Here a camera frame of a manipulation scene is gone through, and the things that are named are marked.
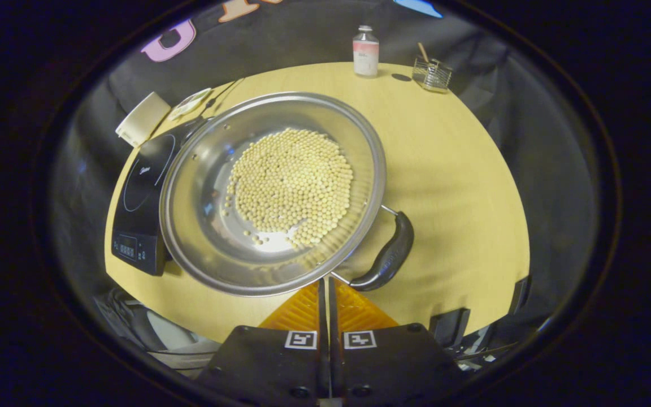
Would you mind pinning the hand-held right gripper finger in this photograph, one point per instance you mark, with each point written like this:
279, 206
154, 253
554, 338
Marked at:
324, 316
333, 339

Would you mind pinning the stainless steel pot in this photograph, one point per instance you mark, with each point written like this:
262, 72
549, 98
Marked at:
201, 186

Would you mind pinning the black induction cooktop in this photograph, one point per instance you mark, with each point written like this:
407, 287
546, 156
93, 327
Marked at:
142, 186

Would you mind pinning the pile of soybeans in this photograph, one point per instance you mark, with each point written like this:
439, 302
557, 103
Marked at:
291, 181

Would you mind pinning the pale grey object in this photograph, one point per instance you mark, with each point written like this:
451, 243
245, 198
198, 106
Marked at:
161, 336

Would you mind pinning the white divided bean dish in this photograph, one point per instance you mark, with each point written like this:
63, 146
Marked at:
190, 103

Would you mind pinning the black round disc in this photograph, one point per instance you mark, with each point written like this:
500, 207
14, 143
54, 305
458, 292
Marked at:
401, 77

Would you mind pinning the clear bottle with pink label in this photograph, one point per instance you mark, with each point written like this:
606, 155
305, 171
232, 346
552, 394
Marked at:
365, 56

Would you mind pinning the wooden stick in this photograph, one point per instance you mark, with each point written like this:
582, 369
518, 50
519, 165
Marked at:
422, 52

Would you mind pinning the black metal frame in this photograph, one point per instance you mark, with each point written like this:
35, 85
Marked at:
450, 328

